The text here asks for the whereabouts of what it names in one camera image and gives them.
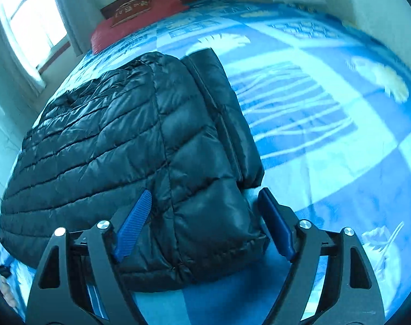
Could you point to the brown printed cushion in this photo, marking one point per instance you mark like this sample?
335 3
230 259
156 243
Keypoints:
134 10

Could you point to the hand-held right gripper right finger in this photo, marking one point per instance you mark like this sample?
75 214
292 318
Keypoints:
278 223

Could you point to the black puffer jacket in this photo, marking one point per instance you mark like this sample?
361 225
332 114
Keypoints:
107 162

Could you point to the red pillow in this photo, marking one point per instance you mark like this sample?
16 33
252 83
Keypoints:
103 35

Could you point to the bed with blue patterned sheet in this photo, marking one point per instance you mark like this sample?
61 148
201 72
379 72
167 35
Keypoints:
327 125

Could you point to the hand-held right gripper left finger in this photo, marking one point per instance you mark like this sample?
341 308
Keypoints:
132 225

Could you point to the short grey curtain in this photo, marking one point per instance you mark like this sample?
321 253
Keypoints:
22 64

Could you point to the small window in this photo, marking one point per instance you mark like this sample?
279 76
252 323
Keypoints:
29 23

